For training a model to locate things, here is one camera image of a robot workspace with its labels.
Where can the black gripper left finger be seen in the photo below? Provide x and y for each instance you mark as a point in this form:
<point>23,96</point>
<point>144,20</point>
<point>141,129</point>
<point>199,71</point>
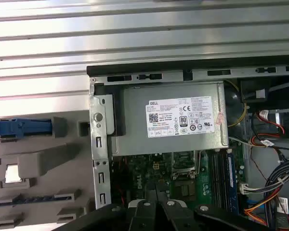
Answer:
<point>106,216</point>

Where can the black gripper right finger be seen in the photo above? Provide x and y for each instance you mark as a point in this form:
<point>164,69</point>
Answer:
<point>207,216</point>

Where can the hard disk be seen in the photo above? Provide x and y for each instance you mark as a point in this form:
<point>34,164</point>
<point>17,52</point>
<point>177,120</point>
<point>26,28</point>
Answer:
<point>26,127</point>

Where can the motherboard chipset chip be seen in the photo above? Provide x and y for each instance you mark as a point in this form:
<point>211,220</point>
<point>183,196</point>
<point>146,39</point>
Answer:
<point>185,187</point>

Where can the installed RAM stick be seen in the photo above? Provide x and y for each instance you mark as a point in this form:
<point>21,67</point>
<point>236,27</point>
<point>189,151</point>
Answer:
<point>231,178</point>

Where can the green motherboard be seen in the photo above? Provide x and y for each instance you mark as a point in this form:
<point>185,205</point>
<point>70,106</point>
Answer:
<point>139,168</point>

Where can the black open PC case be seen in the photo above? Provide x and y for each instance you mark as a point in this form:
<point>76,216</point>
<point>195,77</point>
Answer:
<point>99,144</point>

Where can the grey parts rack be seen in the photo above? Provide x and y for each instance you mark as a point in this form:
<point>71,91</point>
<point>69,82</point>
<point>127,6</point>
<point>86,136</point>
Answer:
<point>38,173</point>

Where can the loose blue RAM stick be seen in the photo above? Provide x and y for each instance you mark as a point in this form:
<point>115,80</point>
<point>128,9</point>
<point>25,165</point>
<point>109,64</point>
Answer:
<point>26,200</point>

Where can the grey power supply unit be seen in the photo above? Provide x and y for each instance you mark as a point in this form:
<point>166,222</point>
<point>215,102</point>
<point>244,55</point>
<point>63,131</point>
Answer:
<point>135,120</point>

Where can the CPU socket with metal frame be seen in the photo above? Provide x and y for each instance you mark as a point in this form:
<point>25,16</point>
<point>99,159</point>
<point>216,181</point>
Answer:
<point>184,160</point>

